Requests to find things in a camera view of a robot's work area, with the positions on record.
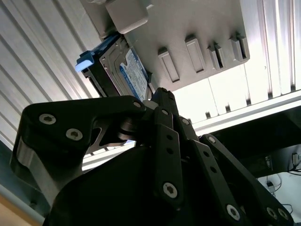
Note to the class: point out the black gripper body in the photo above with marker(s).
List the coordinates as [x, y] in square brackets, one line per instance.
[105, 200]

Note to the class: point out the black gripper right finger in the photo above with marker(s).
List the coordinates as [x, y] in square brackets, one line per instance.
[211, 169]

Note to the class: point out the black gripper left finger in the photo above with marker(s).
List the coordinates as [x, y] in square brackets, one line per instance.
[70, 113]

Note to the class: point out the hard disk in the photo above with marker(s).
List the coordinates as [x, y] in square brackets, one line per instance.
[134, 75]

